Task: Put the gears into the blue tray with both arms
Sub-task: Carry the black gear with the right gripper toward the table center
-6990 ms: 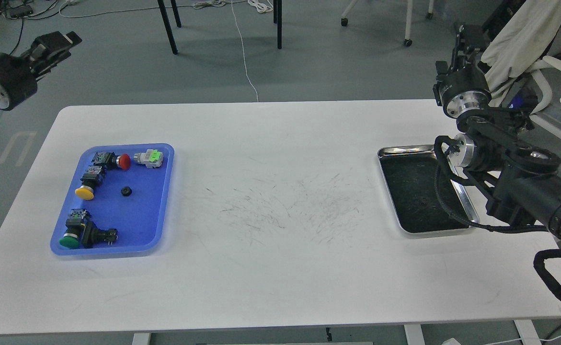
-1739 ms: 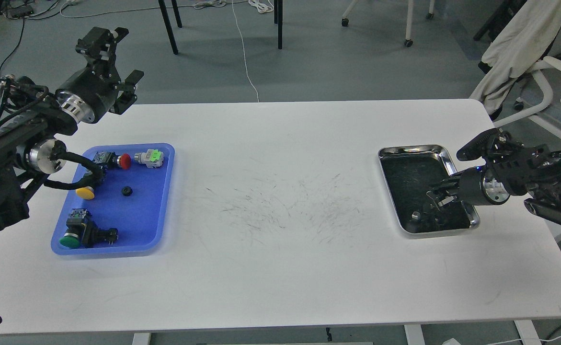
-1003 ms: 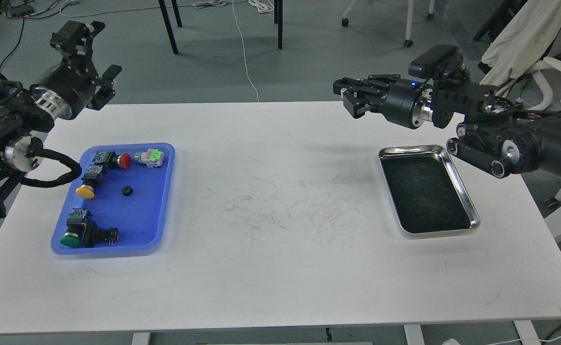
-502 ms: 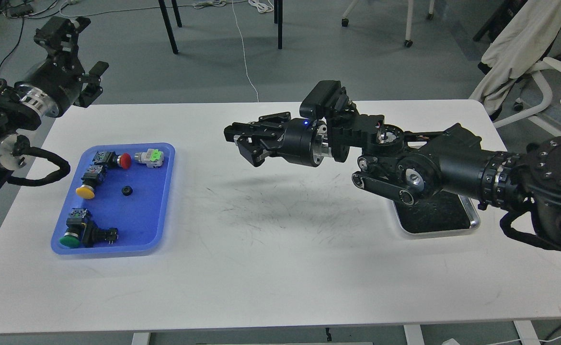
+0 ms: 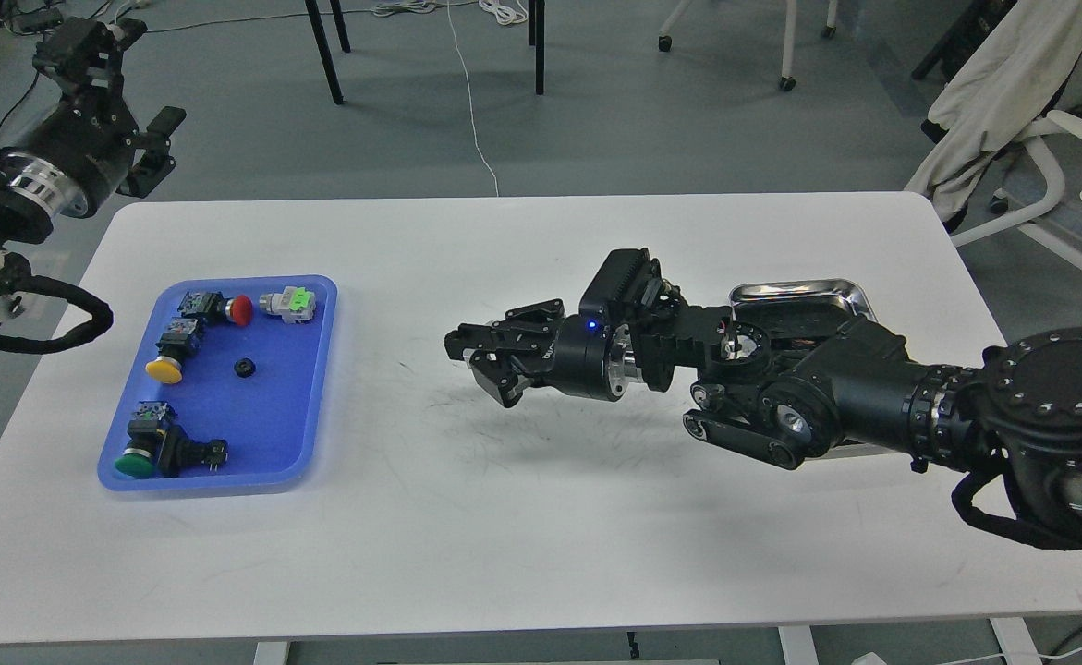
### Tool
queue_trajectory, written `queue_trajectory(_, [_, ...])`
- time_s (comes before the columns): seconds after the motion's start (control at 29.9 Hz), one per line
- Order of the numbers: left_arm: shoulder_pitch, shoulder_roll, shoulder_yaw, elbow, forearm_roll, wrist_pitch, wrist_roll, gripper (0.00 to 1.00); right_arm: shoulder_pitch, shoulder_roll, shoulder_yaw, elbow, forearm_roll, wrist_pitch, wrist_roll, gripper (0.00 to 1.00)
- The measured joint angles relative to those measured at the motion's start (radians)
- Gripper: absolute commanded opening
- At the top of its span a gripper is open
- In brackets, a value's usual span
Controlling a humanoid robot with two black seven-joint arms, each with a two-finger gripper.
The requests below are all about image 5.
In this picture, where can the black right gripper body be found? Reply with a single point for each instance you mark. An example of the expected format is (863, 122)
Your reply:
(593, 358)

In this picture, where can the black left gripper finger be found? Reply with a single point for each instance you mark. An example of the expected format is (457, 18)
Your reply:
(156, 163)
(84, 57)

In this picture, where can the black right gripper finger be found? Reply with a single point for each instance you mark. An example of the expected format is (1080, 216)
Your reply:
(526, 329)
(507, 378)

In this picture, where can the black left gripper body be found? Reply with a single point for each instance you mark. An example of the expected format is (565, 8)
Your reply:
(87, 145)

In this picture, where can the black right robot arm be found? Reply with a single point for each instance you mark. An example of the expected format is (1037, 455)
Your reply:
(788, 371)

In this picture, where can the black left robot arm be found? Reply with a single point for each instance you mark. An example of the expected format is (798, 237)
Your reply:
(30, 198)

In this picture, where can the steel tray with black mat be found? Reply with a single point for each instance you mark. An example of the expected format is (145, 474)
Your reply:
(836, 292)

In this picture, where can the blue plastic tray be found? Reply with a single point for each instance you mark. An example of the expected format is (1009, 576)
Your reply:
(268, 420)

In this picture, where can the black table legs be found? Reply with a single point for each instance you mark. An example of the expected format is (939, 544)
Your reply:
(534, 13)

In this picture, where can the white caster chair legs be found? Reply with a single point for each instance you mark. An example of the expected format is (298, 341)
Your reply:
(782, 37)

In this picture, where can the beige cloth on chair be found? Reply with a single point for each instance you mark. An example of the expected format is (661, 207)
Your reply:
(1007, 83)

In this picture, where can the red push button switch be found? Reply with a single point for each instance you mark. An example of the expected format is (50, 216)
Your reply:
(214, 308)

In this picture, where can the yellow push button switch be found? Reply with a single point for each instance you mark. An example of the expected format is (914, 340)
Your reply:
(181, 340)

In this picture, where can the green grey switch part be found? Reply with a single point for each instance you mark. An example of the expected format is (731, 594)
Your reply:
(292, 305)

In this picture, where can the green push button switch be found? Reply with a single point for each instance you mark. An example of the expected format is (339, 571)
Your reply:
(147, 430)

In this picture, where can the black switch contact block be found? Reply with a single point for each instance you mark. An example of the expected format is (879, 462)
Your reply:
(179, 452)

